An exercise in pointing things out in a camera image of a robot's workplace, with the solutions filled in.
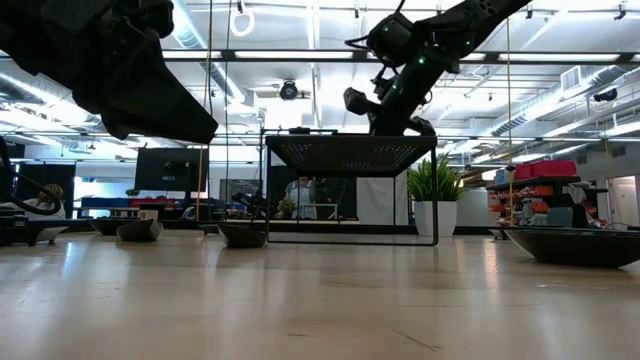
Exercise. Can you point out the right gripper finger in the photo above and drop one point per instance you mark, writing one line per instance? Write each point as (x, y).
(390, 125)
(421, 127)

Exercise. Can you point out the black overhead camera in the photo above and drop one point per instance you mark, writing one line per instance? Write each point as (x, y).
(288, 90)

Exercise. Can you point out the black wavy mini plate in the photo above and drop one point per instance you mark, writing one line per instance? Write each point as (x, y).
(575, 246)
(105, 226)
(242, 236)
(140, 231)

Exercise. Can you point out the black TV monitor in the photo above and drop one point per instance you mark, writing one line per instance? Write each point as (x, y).
(170, 170)

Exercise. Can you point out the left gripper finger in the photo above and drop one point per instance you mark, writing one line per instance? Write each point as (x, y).
(117, 129)
(160, 105)

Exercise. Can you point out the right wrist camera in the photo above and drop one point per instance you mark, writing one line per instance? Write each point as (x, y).
(356, 100)

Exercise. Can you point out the blue red workbench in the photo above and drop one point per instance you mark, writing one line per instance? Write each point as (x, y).
(115, 202)

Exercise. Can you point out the person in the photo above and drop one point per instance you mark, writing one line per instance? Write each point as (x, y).
(302, 197)
(47, 197)

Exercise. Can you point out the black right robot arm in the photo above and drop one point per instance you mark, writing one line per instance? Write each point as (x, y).
(475, 20)

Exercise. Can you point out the white LED light bar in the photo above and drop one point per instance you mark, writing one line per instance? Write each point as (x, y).
(192, 54)
(557, 56)
(295, 54)

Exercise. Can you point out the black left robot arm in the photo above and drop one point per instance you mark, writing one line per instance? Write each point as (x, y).
(10, 25)

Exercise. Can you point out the black perforated metal shelf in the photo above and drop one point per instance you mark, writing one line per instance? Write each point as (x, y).
(350, 155)

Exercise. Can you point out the small green plant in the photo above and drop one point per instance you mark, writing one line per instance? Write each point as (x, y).
(132, 192)
(286, 205)

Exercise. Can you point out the black partition panel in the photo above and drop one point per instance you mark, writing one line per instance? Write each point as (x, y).
(60, 172)

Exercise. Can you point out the black background stand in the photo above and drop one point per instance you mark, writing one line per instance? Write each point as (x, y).
(299, 130)

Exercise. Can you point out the black ceiling camera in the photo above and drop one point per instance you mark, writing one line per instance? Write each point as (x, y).
(605, 95)

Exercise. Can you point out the red storage bin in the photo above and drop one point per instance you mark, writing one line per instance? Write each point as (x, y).
(555, 169)

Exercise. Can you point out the white panel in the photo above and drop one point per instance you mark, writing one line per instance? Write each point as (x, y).
(382, 200)

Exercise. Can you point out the white door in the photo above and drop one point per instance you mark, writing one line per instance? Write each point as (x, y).
(622, 200)

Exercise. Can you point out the green plant in white pot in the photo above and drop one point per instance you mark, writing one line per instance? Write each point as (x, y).
(435, 200)

